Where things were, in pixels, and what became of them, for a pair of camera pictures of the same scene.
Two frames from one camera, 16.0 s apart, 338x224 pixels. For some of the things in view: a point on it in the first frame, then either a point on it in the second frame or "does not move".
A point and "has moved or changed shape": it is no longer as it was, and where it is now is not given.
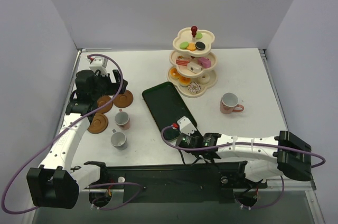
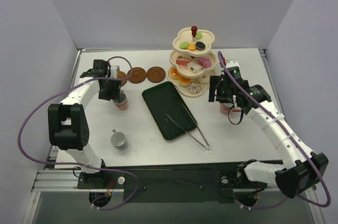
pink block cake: [204, 62] does not move
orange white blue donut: [184, 81] does not move
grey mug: [119, 140] does not move
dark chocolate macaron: [200, 45] does not move
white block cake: [194, 67] does not move
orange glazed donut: [174, 74] does not move
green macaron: [199, 35] does not move
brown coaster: [103, 100] has moved or changed shape
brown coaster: [123, 100] to [136, 75]
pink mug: [122, 120] to [122, 102]
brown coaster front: [99, 124] to [156, 74]
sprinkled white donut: [194, 87] does not move
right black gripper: [182, 141] to [215, 90]
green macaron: [184, 45] does not move
